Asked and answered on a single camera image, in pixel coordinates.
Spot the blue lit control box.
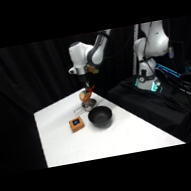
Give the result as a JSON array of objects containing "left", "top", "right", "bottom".
[{"left": 154, "top": 59, "right": 183, "bottom": 83}]

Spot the black bowl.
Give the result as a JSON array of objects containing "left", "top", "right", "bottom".
[{"left": 86, "top": 103, "right": 116, "bottom": 131}]

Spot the black curtain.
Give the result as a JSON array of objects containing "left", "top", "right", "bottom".
[{"left": 0, "top": 15, "right": 191, "bottom": 177}]

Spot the black cloth covered stand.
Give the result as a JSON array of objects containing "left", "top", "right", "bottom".
[{"left": 103, "top": 66, "right": 191, "bottom": 156}]

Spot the brown potato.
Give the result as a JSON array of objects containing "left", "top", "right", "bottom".
[{"left": 78, "top": 88, "right": 94, "bottom": 103}]

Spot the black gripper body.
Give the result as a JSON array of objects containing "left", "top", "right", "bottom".
[{"left": 78, "top": 71, "right": 93, "bottom": 88}]

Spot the yellow wrist mount piece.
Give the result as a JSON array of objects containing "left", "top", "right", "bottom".
[{"left": 86, "top": 64, "right": 100, "bottom": 76}]

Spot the red chili pepper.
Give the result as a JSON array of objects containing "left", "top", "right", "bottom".
[{"left": 87, "top": 84, "right": 97, "bottom": 95}]

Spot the orange wooden block blue screen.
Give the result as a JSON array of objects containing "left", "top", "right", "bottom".
[{"left": 67, "top": 116, "right": 87, "bottom": 134}]

